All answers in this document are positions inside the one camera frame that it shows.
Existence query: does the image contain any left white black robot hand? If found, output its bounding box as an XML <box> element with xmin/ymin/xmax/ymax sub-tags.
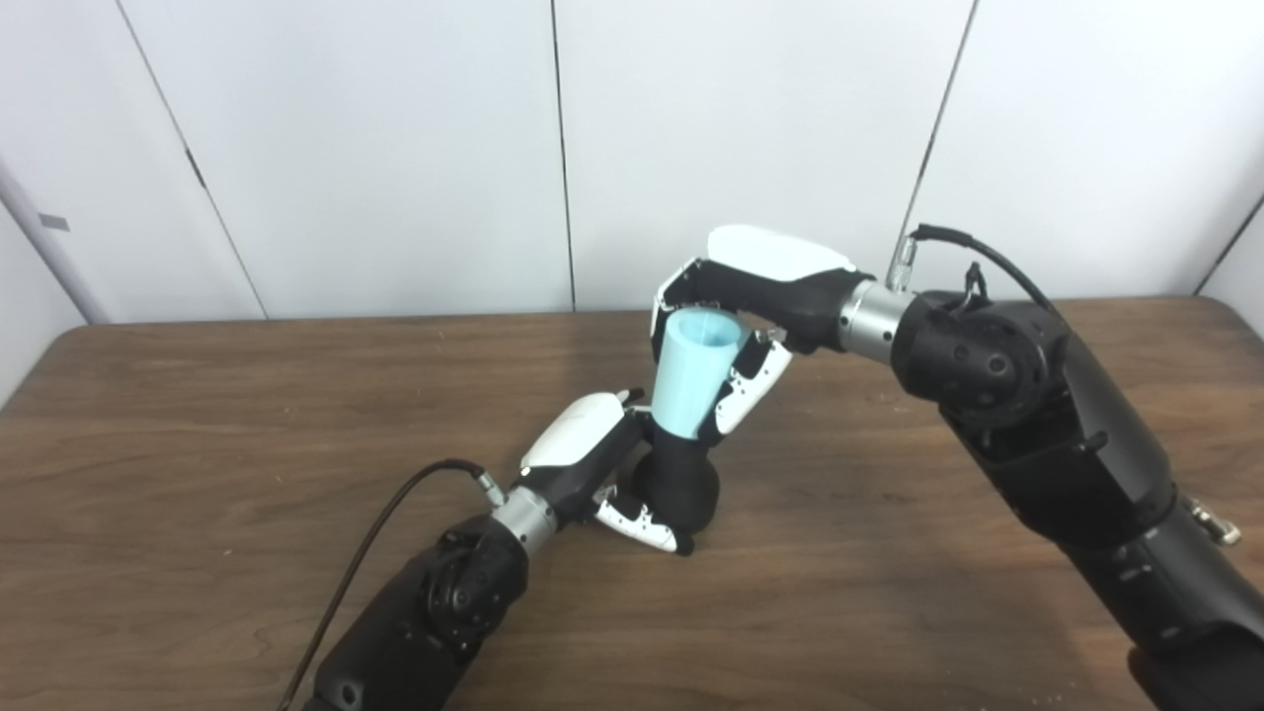
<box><xmin>518</xmin><ymin>388</ymin><xmax>697</xmax><ymax>557</ymax></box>

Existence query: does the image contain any light blue plastic cup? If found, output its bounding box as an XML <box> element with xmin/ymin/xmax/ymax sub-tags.
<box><xmin>652</xmin><ymin>306</ymin><xmax>753</xmax><ymax>438</ymax></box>

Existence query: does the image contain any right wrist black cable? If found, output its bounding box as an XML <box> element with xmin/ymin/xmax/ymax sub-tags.
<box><xmin>886</xmin><ymin>224</ymin><xmax>1063</xmax><ymax>317</ymax></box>

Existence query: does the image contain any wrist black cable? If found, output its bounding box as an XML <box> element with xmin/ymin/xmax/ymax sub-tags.
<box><xmin>886</xmin><ymin>224</ymin><xmax>1063</xmax><ymax>317</ymax></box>
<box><xmin>278</xmin><ymin>459</ymin><xmax>507</xmax><ymax>711</ymax></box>

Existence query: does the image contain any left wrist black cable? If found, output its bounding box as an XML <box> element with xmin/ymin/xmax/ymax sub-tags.
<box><xmin>278</xmin><ymin>459</ymin><xmax>507</xmax><ymax>711</ymax></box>

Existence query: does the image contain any black nozzle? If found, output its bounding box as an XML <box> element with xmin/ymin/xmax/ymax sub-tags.
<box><xmin>632</xmin><ymin>425</ymin><xmax>722</xmax><ymax>535</ymax></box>

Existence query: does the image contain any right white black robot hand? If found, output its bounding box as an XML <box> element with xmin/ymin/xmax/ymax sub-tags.
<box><xmin>649</xmin><ymin>224</ymin><xmax>875</xmax><ymax>438</ymax></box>

